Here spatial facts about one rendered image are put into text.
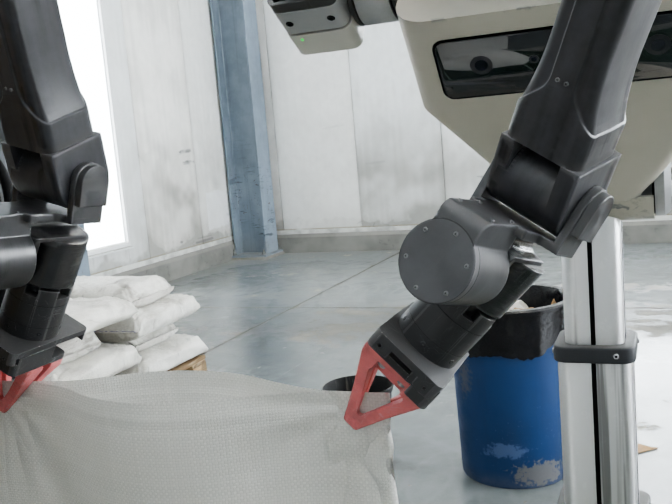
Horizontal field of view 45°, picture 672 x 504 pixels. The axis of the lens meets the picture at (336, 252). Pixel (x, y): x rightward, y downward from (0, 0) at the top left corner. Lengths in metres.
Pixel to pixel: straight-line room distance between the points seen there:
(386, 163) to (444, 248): 8.53
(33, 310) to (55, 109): 0.19
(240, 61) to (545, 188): 8.98
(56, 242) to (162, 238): 7.60
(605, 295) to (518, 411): 1.75
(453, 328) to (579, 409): 0.61
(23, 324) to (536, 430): 2.33
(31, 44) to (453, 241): 0.38
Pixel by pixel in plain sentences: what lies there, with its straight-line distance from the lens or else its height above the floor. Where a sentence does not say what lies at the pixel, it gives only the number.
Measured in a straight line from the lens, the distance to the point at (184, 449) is 0.71.
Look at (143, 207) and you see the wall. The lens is 8.11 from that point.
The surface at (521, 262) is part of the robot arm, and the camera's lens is 0.59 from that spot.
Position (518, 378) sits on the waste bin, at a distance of 2.84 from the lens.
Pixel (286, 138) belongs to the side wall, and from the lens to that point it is 9.51.
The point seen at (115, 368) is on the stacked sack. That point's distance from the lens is 3.88.
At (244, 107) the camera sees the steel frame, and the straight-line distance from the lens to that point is 9.47.
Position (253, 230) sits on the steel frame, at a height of 0.31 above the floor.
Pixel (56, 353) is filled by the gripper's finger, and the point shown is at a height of 1.07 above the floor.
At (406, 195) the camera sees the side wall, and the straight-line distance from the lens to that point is 9.02.
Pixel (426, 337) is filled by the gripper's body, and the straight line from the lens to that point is 0.62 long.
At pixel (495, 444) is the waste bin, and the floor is 0.16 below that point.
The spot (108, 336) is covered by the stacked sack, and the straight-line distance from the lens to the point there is 4.14.
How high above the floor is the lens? 1.25
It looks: 8 degrees down
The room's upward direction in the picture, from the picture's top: 5 degrees counter-clockwise
